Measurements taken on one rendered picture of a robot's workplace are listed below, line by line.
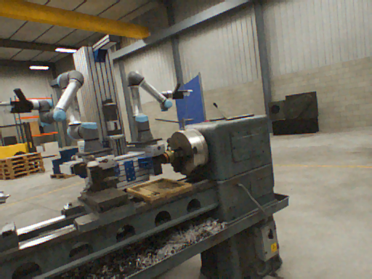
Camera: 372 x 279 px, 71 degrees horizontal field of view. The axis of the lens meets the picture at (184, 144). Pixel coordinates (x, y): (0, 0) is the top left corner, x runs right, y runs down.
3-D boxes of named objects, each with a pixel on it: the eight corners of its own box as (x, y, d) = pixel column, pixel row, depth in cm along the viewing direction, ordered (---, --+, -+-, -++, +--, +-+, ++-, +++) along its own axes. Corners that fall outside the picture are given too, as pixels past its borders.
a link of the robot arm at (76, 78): (92, 75, 209) (66, 124, 184) (83, 78, 214) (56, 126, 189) (82, 64, 200) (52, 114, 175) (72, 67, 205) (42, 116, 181)
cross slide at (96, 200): (104, 189, 176) (102, 183, 175) (129, 201, 141) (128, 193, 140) (78, 197, 166) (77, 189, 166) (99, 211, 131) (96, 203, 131)
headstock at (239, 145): (233, 158, 248) (228, 118, 244) (276, 162, 209) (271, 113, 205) (182, 174, 215) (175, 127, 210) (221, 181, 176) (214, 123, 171)
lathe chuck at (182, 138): (179, 167, 204) (176, 127, 197) (205, 176, 178) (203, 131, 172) (170, 170, 199) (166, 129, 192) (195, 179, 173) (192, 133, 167)
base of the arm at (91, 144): (81, 152, 211) (78, 140, 210) (99, 148, 221) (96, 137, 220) (88, 152, 200) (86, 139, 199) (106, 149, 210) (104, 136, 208)
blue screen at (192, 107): (173, 149, 1083) (164, 91, 1056) (191, 146, 1097) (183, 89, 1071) (197, 165, 680) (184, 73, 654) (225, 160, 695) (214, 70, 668)
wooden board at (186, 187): (164, 182, 196) (163, 176, 196) (192, 189, 167) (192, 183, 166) (126, 193, 179) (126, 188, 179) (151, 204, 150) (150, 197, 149)
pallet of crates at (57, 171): (83, 168, 905) (79, 146, 896) (99, 168, 862) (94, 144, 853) (50, 178, 805) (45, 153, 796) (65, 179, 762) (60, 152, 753)
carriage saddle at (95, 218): (108, 197, 178) (107, 188, 177) (137, 212, 140) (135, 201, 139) (61, 211, 161) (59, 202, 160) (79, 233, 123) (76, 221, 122)
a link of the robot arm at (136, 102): (136, 130, 245) (126, 71, 239) (133, 130, 259) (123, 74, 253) (148, 128, 249) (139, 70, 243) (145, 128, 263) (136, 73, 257)
